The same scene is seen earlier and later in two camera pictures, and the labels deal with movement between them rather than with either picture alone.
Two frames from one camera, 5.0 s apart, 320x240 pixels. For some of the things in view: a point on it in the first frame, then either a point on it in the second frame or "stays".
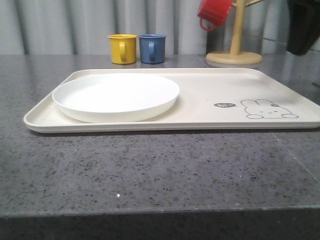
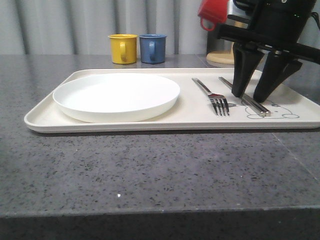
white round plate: x=115 y=98 stays
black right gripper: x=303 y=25 -> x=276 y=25
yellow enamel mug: x=123 y=48 stays
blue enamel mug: x=152 y=47 stays
